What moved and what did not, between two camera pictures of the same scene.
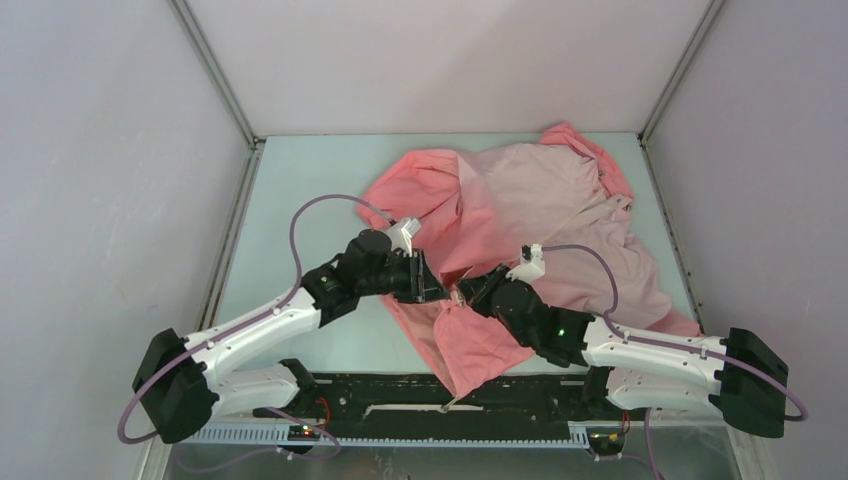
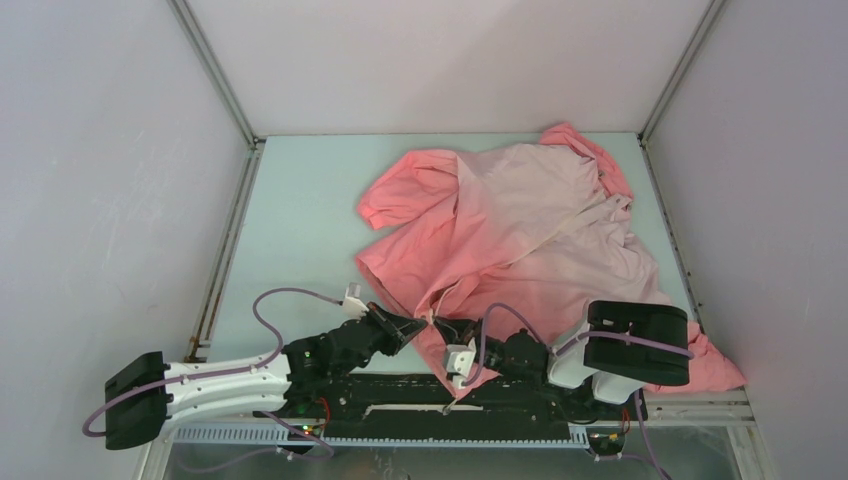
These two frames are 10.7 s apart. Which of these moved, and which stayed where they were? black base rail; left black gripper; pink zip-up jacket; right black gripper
Moved: left black gripper; right black gripper
Stayed: pink zip-up jacket; black base rail
